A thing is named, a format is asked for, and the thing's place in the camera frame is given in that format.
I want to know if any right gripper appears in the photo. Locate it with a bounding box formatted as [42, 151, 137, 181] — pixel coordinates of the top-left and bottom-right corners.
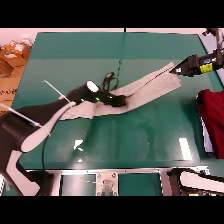
[177, 54, 202, 78]

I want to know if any red garment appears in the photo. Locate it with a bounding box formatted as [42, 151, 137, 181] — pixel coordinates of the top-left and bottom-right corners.
[195, 88, 224, 160]

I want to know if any brown cardboard box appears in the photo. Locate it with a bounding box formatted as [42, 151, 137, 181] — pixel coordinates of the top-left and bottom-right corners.
[0, 39, 34, 103]

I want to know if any silver frame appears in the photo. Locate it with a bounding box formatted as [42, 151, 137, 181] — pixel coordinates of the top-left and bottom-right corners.
[0, 166, 224, 197]

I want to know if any grey T-shirt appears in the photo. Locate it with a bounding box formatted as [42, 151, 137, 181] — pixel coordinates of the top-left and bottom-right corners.
[59, 61, 183, 121]

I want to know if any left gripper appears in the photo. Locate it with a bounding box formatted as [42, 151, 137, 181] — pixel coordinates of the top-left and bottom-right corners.
[98, 91, 128, 108]

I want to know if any black cable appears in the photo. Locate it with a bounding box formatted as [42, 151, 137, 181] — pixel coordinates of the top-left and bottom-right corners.
[40, 134, 48, 173]

